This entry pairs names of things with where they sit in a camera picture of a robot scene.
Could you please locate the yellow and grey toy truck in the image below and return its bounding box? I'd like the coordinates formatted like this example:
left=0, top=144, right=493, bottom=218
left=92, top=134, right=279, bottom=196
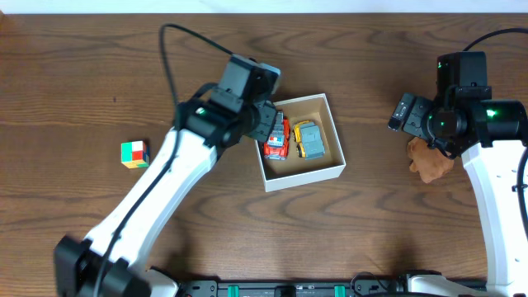
left=293, top=120, right=325, bottom=160

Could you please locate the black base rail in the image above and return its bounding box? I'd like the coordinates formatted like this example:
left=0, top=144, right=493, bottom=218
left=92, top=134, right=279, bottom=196
left=144, top=269, right=491, bottom=297

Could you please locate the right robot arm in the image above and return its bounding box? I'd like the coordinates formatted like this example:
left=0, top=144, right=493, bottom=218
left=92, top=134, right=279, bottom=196
left=388, top=51, right=527, bottom=296

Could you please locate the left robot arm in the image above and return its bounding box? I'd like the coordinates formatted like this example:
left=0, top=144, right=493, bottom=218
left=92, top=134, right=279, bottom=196
left=54, top=77, right=278, bottom=296

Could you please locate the brown plush toy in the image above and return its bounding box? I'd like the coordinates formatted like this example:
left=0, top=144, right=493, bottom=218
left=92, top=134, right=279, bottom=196
left=407, top=137, right=455, bottom=184

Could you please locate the red toy fire truck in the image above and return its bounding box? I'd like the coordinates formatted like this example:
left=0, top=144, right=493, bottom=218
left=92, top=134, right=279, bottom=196
left=263, top=111, right=290, bottom=161

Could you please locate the white cardboard box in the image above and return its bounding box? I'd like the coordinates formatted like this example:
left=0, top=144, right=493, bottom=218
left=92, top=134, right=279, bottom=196
left=255, top=93, right=347, bottom=192

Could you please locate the multicolour puzzle cube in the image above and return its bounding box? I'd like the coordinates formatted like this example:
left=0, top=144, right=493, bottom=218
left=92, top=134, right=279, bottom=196
left=120, top=140, right=150, bottom=169

